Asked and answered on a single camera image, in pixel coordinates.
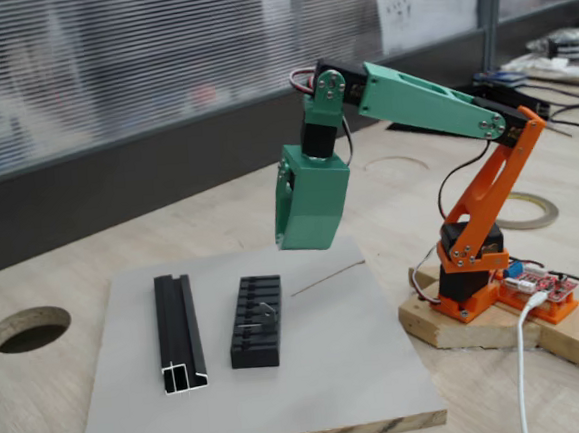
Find roll of thin tape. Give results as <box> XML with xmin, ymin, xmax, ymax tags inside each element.
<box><xmin>492</xmin><ymin>187</ymin><xmax>561</xmax><ymax>234</ymax></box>

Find small metal angle bracket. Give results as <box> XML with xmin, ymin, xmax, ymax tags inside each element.
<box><xmin>234</xmin><ymin>300</ymin><xmax>282</xmax><ymax>334</ymax></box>

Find grey window frame post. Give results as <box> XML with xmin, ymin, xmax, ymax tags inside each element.
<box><xmin>477</xmin><ymin>0</ymin><xmax>510</xmax><ymax>73</ymax></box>

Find stack of blue cards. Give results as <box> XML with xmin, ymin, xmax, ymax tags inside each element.
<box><xmin>472</xmin><ymin>67</ymin><xmax>529</xmax><ymax>92</ymax></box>

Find black slotted holder block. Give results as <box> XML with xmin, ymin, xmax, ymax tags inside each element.
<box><xmin>222</xmin><ymin>273</ymin><xmax>288</xmax><ymax>372</ymax></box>

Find dark electronic device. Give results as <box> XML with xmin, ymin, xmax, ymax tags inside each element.
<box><xmin>528</xmin><ymin>27</ymin><xmax>579</xmax><ymax>66</ymax></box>

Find grey topped plywood board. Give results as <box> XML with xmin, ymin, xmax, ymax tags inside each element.
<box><xmin>65</xmin><ymin>227</ymin><xmax>451</xmax><ymax>433</ymax></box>

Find red controller circuit board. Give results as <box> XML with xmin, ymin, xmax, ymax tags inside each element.
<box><xmin>496</xmin><ymin>256</ymin><xmax>576</xmax><ymax>309</ymax></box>

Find tricolour servo wire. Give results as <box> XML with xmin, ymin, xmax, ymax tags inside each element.
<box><xmin>289</xmin><ymin>64</ymin><xmax>358</xmax><ymax>171</ymax></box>
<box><xmin>408</xmin><ymin>244</ymin><xmax>446</xmax><ymax>304</ymax></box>
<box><xmin>432</xmin><ymin>138</ymin><xmax>498</xmax><ymax>229</ymax></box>

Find white printed paper sheet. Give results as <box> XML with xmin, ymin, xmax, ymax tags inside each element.
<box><xmin>372</xmin><ymin>0</ymin><xmax>486</xmax><ymax>60</ymax></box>

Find black aluminium profile bar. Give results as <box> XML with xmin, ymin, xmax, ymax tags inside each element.
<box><xmin>152</xmin><ymin>271</ymin><xmax>213</xmax><ymax>397</ymax></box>

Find white usb cable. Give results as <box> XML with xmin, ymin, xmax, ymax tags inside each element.
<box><xmin>508</xmin><ymin>289</ymin><xmax>561</xmax><ymax>433</ymax></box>

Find wooden block with bolts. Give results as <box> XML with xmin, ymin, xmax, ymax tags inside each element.
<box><xmin>395</xmin><ymin>255</ymin><xmax>541</xmax><ymax>357</ymax></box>

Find black table cables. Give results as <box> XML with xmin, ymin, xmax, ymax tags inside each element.
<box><xmin>544</xmin><ymin>80</ymin><xmax>579</xmax><ymax>132</ymax></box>

